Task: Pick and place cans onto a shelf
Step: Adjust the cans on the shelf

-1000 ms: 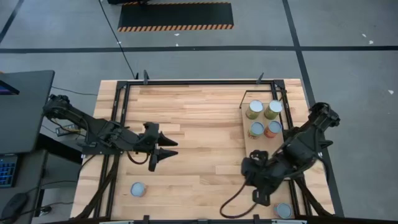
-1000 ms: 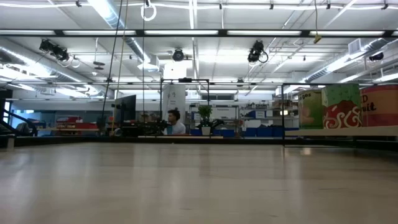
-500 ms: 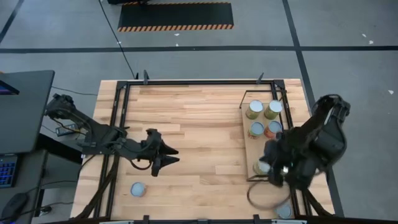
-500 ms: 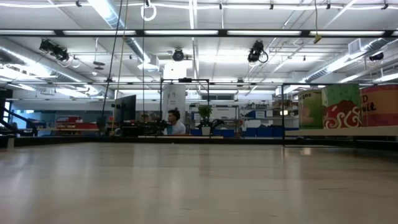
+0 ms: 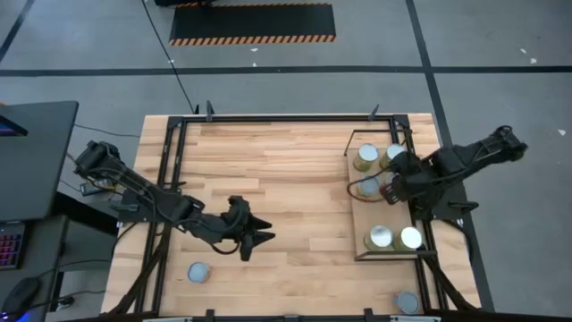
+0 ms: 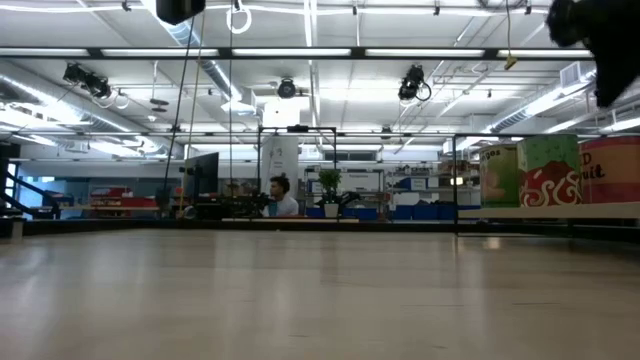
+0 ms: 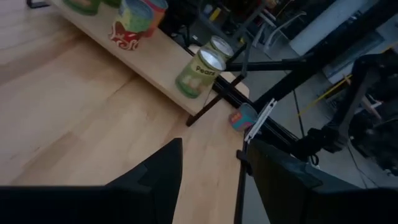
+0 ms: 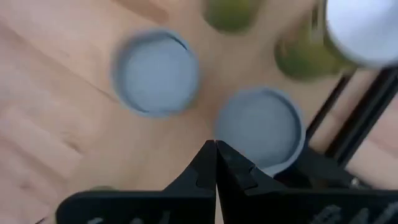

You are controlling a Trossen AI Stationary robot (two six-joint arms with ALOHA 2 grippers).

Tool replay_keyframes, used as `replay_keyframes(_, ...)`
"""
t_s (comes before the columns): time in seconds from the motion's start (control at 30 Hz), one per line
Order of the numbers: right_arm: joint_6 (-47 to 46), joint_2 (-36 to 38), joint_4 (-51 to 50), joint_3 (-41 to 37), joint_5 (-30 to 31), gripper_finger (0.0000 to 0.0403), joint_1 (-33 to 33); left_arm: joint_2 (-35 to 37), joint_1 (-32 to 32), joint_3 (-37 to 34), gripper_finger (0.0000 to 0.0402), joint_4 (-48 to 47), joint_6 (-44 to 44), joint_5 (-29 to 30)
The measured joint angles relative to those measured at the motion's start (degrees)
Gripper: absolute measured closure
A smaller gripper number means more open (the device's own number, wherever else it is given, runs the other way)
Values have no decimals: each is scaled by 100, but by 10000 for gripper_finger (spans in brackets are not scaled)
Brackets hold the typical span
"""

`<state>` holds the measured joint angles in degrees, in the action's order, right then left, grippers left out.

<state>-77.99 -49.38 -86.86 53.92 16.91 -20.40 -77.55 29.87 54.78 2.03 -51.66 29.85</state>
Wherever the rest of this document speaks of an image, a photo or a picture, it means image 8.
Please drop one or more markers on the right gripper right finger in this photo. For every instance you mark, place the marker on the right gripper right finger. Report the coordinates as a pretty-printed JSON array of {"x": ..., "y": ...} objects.
[{"x": 280, "y": 208}]

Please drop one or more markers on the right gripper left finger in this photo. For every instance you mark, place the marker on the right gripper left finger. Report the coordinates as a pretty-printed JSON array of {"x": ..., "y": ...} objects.
[{"x": 174, "y": 205}]

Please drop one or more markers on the green label tin can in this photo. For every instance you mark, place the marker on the green label tin can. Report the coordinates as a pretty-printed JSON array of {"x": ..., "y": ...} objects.
[
  {"x": 363, "y": 31},
  {"x": 230, "y": 14}
]

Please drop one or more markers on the black aluminium table frame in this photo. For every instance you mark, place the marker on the black aluminium table frame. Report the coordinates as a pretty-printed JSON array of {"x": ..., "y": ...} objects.
[{"x": 367, "y": 115}]

